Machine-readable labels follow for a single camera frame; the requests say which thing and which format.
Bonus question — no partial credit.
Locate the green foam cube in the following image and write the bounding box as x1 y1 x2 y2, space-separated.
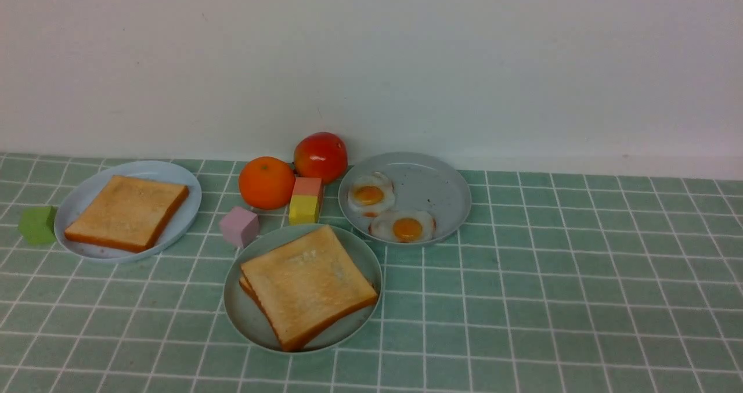
18 205 57 246

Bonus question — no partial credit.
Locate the salmon foam cube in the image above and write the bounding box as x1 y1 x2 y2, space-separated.
292 176 324 207

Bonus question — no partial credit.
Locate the red tomato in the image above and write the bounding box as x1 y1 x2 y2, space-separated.
294 132 348 186

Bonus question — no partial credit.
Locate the yellow foam cube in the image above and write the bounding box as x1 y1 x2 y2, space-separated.
287 194 323 226

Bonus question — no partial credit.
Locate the green centre plate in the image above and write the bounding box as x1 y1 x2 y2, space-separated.
222 223 383 354

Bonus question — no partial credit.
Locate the light blue bread plate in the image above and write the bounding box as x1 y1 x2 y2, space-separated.
54 160 202 264

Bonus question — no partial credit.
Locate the fried egg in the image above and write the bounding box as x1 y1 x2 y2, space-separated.
368 210 437 243
347 172 397 218

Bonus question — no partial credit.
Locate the front fried egg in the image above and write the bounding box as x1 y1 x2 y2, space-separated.
368 210 437 243

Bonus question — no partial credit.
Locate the orange fruit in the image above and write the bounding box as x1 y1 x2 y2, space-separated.
238 157 295 210

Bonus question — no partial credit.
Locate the toast slice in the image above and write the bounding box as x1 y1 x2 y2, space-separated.
240 223 381 354
239 275 261 307
64 175 189 253

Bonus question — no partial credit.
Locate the pink foam cube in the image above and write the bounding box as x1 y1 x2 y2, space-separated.
219 206 260 248

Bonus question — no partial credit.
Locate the grey egg plate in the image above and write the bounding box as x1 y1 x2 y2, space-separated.
338 152 472 245

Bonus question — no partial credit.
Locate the back left fried egg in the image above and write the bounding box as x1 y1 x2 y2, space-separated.
347 172 397 218

